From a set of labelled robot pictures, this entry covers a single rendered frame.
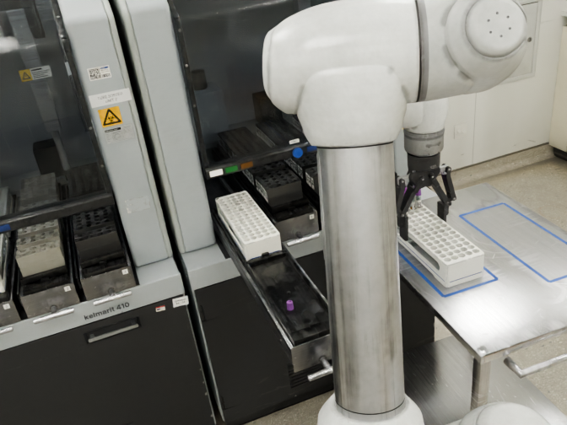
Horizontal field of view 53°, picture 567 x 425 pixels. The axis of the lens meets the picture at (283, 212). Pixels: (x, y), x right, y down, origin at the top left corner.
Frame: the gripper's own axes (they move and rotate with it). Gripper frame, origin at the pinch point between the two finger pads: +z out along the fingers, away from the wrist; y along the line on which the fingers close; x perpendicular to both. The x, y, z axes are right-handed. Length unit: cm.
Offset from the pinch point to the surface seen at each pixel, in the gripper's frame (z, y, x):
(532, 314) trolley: 5.7, 5.6, -33.7
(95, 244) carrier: 2, -79, 37
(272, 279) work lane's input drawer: 7.5, -38.7, 6.0
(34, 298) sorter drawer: 9, -97, 29
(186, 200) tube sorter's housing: -3, -53, 40
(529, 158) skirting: 85, 172, 159
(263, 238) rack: 1.3, -37.2, 16.0
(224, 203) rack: 1, -42, 40
